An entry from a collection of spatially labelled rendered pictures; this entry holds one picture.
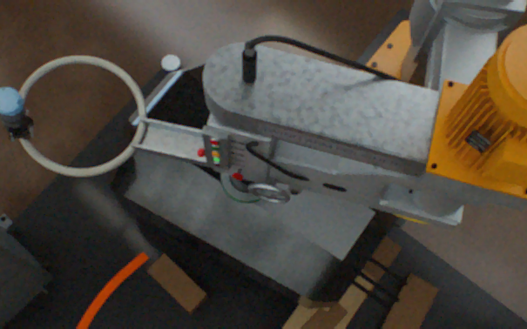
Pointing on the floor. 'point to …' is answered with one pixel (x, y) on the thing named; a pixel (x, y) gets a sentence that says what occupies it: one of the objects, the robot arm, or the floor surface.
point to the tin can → (170, 63)
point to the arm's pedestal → (0, 272)
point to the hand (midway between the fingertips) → (21, 130)
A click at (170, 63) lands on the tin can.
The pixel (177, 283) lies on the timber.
